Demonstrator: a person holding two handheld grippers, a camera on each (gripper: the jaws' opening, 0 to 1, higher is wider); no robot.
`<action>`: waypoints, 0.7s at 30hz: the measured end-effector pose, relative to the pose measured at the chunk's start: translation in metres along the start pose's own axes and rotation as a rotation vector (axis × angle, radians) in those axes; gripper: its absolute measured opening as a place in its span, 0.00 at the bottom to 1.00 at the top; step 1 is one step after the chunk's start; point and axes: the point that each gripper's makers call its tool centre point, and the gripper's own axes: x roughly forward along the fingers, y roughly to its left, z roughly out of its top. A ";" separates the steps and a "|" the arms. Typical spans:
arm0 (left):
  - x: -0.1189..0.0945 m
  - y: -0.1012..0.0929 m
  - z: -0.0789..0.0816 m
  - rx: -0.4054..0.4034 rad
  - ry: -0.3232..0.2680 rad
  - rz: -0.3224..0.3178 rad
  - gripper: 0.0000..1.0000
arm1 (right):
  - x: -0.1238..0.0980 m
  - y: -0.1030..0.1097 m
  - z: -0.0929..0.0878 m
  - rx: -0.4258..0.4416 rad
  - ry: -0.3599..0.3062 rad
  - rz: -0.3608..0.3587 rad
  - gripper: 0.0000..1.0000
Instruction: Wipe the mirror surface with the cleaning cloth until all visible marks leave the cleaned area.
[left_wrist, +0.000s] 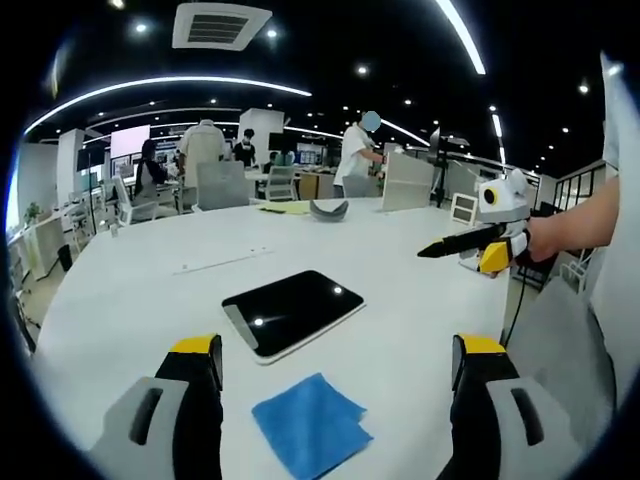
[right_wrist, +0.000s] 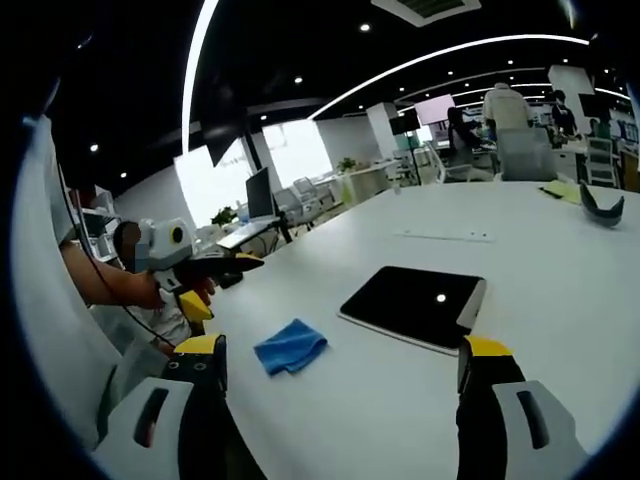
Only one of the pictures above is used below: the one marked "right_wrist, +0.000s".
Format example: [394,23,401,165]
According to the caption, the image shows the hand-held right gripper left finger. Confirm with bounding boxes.
[92,333,251,480]

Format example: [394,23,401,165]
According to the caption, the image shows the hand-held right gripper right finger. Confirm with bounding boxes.
[455,335,589,480]

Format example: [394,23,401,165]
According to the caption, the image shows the blue cleaning cloth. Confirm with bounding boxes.
[253,318,329,377]

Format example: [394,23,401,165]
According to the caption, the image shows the black tablet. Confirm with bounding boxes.
[338,265,488,358]

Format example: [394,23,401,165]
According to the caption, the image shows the yellow cloth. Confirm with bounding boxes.
[538,179,584,206]

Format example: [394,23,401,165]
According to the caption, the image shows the person's left hand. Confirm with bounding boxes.
[193,277,218,305]

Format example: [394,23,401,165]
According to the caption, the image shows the computer monitor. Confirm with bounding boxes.
[244,166,277,221]

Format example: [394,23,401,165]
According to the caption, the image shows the long ceiling light strip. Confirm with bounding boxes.
[180,0,222,154]

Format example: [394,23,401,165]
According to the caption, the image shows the black curved headset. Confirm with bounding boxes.
[578,180,626,230]

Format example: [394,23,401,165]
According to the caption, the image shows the grey office chair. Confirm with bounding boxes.
[498,127,557,182]

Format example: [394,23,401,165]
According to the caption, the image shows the white mesh office chair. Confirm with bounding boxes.
[583,136,622,189]

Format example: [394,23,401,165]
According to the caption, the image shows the curved ceiling light strip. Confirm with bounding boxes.
[305,33,591,121]

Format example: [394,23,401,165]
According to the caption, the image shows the ceiling air vent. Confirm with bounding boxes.
[370,0,482,27]

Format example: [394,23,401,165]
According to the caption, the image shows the black cable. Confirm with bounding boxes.
[55,159,176,347]

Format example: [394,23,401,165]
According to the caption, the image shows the white table cable cover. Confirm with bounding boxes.
[393,228,497,244]

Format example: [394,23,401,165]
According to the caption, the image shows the wall display screen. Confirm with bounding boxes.
[415,95,457,127]

